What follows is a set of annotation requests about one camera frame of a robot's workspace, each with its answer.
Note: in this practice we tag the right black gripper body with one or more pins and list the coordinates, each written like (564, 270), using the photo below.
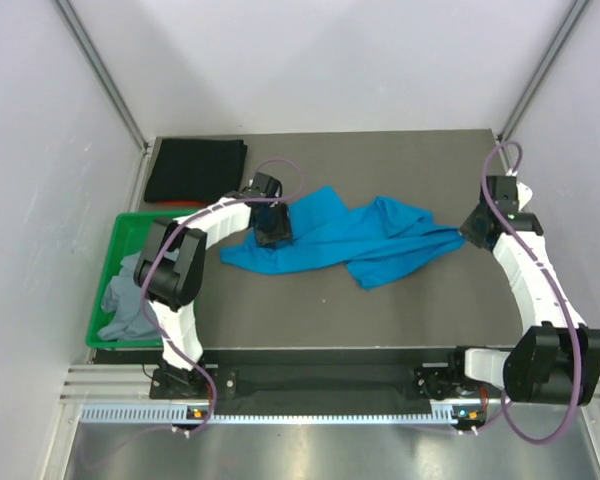
(470, 227)

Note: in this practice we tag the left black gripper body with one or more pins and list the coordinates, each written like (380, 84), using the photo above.
(276, 219)

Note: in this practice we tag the blue t shirt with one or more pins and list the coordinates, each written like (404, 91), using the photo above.
(379, 243)

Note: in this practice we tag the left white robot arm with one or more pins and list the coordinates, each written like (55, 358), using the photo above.
(170, 267)

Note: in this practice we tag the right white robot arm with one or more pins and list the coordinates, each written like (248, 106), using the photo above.
(558, 354)

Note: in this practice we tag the folded black t shirt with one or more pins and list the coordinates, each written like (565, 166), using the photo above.
(195, 170)

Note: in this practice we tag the folded red t shirt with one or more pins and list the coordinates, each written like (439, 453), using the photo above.
(182, 204)

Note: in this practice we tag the green plastic bin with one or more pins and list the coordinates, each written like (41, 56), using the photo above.
(129, 233)

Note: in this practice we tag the grey t shirt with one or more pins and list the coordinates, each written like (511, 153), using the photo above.
(122, 297)

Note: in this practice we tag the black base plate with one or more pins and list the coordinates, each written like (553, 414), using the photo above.
(322, 381)

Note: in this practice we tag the left aluminium frame post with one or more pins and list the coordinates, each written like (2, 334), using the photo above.
(79, 33)

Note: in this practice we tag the aluminium frame post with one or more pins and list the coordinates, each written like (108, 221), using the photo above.
(79, 33)
(558, 42)

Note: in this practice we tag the slotted cable duct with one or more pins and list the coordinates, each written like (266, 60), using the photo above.
(181, 414)

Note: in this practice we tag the right aluminium frame post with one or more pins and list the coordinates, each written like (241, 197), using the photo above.
(558, 42)

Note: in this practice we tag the aluminium front rail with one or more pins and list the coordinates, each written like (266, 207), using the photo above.
(105, 383)

